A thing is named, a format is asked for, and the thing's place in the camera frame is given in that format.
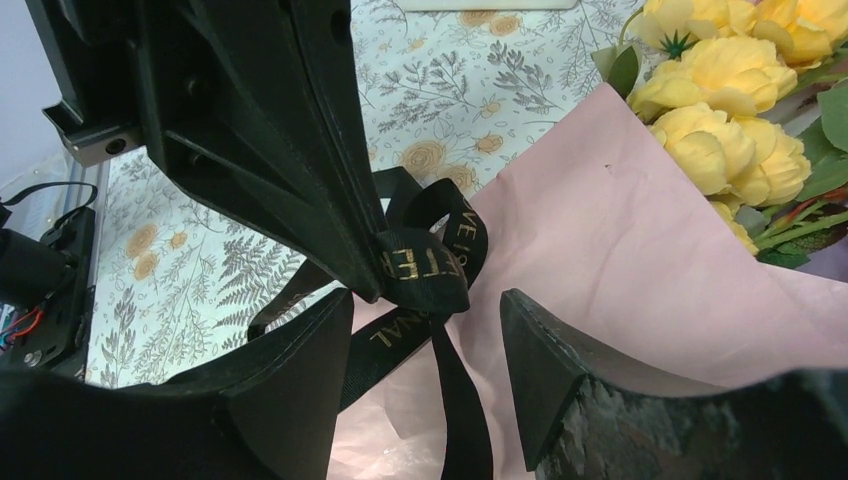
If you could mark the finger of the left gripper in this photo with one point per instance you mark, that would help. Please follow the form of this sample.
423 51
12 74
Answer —
252 109

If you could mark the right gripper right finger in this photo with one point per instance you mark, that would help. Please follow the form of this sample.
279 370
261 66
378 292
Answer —
585 410

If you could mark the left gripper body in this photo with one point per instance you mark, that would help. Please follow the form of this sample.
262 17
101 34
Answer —
87 44

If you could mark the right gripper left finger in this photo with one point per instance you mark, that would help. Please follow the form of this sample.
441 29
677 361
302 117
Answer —
266 410

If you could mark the yellow flower stem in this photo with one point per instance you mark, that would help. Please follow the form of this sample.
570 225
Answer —
734 76

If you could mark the pink white rose stems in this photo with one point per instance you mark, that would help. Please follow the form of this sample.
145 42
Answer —
817 218

